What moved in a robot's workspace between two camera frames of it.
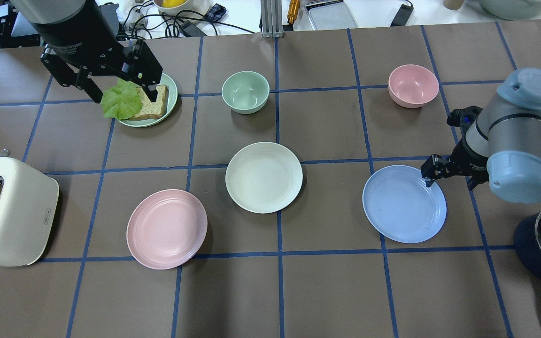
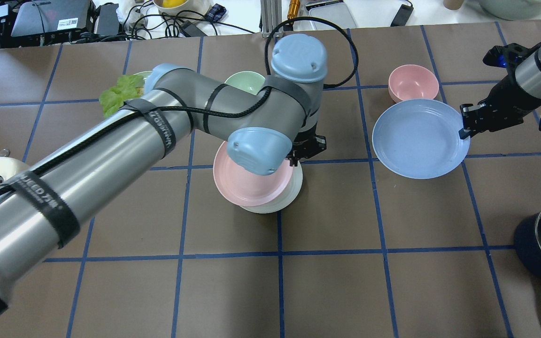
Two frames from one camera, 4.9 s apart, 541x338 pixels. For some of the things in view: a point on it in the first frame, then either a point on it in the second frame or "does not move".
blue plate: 398,205 -> 419,139
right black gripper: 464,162 -> 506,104
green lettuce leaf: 122,100 does not move
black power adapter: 403,16 does not move
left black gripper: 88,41 -> 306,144
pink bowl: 412,86 does not move
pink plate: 166,228 -> 244,187
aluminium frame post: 271,14 does not move
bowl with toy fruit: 173,8 does not move
